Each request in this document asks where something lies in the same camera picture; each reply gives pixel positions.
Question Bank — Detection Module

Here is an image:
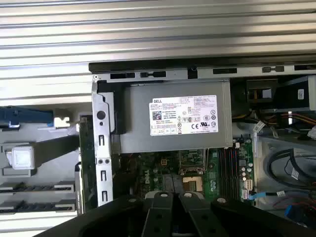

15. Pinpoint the metal socket cover frame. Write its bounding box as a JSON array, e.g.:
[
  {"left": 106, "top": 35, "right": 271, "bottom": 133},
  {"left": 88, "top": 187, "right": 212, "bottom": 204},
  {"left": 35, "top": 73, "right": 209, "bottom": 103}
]
[{"left": 178, "top": 149, "right": 206, "bottom": 174}]

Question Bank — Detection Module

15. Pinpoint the black cable with blue tab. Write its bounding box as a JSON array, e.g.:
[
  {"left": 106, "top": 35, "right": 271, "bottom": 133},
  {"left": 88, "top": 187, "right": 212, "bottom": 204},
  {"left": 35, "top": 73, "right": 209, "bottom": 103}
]
[{"left": 247, "top": 189, "right": 287, "bottom": 202}]

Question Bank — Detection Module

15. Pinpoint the thick black cable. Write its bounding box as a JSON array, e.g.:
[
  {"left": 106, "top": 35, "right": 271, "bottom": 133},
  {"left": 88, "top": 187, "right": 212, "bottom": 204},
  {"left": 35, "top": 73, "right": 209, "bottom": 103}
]
[{"left": 268, "top": 147, "right": 316, "bottom": 192}]

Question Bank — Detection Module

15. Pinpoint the green Dell motherboard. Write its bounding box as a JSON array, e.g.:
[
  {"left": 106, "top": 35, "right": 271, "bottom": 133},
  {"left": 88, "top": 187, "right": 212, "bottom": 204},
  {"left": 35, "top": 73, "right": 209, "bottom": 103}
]
[{"left": 116, "top": 138, "right": 255, "bottom": 205}]

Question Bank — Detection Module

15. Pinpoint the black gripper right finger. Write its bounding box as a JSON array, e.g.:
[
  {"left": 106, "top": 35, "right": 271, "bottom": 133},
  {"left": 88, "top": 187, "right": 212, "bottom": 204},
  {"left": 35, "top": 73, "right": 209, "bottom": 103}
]
[{"left": 174, "top": 174, "right": 311, "bottom": 237}]

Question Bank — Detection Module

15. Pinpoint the RAM stick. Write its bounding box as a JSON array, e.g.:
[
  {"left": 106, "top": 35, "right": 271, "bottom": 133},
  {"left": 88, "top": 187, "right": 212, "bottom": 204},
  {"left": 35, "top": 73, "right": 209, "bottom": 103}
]
[
  {"left": 0, "top": 201, "right": 76, "bottom": 211},
  {"left": 0, "top": 184, "right": 75, "bottom": 192}
]

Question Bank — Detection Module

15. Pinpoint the silver topped CPU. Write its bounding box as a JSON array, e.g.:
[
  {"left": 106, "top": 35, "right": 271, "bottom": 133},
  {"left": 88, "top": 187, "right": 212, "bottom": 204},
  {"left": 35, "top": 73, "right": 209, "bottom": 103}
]
[{"left": 11, "top": 146, "right": 36, "bottom": 170}]

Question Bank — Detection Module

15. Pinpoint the black open PC case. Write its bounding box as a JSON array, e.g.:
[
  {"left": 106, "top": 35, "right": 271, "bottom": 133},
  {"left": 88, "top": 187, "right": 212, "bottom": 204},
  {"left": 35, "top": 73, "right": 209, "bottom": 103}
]
[{"left": 74, "top": 55, "right": 316, "bottom": 223}]

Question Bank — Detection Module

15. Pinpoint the CPU socket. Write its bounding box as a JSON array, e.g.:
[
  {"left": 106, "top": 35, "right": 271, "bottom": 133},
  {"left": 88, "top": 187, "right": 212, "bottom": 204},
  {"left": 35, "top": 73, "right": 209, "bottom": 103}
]
[{"left": 182, "top": 175, "right": 203, "bottom": 193}]

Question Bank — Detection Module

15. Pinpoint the green graphics card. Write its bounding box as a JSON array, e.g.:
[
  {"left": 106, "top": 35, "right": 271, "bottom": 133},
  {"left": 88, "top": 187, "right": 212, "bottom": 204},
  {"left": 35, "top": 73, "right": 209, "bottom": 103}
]
[{"left": 78, "top": 114, "right": 97, "bottom": 213}]

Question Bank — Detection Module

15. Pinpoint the grey plastic parts rack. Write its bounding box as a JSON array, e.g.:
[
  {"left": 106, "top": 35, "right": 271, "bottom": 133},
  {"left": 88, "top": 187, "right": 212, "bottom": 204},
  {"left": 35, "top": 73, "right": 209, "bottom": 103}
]
[{"left": 0, "top": 105, "right": 83, "bottom": 215}]

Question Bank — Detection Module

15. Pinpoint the RAM slot with white clips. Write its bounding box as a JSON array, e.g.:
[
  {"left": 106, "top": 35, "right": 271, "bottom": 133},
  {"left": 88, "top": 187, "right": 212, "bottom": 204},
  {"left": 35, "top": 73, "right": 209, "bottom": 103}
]
[
  {"left": 223, "top": 147, "right": 230, "bottom": 198},
  {"left": 234, "top": 144, "right": 241, "bottom": 198}
]

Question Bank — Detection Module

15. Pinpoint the hard disk in blue carrier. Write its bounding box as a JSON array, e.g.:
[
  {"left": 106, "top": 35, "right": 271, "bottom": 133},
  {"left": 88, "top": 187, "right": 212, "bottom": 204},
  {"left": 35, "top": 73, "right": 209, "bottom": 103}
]
[{"left": 0, "top": 105, "right": 54, "bottom": 129}]

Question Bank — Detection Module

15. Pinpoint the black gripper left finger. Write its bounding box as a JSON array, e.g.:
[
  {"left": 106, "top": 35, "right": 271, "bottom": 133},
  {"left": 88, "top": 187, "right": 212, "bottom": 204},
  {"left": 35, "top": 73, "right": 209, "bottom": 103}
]
[{"left": 32, "top": 174, "right": 175, "bottom": 237}]

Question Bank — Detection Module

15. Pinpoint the RAM slot with black clips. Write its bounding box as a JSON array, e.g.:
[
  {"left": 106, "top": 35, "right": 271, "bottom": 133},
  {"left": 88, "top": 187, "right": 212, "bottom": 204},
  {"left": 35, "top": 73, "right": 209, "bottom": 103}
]
[
  {"left": 229, "top": 147, "right": 236, "bottom": 198},
  {"left": 217, "top": 147, "right": 224, "bottom": 198}
]

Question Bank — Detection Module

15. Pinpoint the grey Dell power supply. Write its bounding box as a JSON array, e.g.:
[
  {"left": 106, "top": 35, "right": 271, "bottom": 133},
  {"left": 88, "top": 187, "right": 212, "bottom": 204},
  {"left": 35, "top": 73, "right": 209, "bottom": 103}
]
[{"left": 112, "top": 80, "right": 234, "bottom": 155}]

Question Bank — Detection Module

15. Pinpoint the coloured power wire bundle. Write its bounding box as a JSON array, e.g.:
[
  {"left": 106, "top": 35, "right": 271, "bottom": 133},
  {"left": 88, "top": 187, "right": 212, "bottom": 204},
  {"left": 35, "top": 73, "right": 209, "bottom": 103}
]
[{"left": 286, "top": 110, "right": 316, "bottom": 127}]

